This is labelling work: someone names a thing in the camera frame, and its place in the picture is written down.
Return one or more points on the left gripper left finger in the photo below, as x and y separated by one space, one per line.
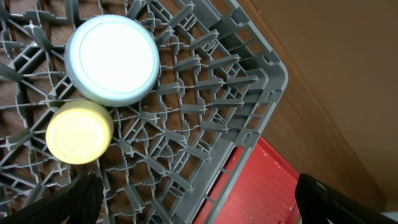
78 202

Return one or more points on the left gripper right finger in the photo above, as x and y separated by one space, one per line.
318 203

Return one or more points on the yellow plastic cup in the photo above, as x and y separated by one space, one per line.
79 132

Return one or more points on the light blue small bowl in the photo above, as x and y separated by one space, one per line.
112 60

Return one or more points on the grey dishwasher rack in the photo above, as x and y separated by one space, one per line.
174 153

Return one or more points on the red plastic tray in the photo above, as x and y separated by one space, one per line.
264 190

